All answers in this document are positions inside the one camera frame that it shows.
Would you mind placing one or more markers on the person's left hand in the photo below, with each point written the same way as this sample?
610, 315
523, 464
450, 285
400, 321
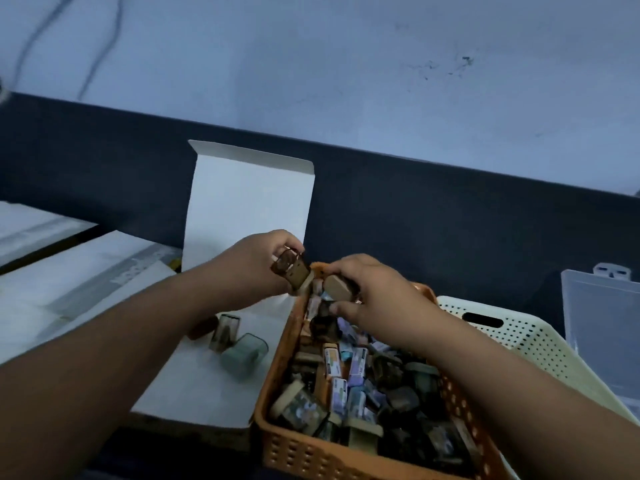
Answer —
250, 274

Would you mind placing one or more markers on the person's right hand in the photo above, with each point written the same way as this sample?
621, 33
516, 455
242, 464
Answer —
395, 309

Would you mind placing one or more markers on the pile of small tubes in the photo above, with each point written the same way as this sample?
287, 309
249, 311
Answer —
357, 367

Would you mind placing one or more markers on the dark opaque small brown box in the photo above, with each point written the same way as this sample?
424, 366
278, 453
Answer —
205, 328

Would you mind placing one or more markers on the pile of items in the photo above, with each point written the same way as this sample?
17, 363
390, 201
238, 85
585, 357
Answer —
400, 399

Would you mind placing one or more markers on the clear plastic organizer case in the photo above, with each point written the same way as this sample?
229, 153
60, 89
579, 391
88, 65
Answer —
605, 324

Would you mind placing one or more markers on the person's left forearm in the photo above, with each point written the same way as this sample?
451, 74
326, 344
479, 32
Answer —
100, 384

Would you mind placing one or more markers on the person's right forearm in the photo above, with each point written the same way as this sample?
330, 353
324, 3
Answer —
525, 424

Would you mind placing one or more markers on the white cardboard box open lid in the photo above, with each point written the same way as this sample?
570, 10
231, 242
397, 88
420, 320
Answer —
240, 204

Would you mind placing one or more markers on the yellow flat packet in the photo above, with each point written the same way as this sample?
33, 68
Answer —
174, 264

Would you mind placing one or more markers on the wide black shelf back panel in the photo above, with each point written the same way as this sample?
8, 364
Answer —
425, 219

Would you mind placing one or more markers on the white perforated plastic basket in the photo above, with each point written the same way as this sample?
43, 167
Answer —
540, 339

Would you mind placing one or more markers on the orange plastic basket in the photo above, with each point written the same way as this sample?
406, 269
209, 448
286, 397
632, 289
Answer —
300, 454

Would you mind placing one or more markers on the white grey-banded notebook package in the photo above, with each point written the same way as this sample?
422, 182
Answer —
75, 284

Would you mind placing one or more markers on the white flat notebook package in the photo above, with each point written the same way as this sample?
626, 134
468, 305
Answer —
35, 229

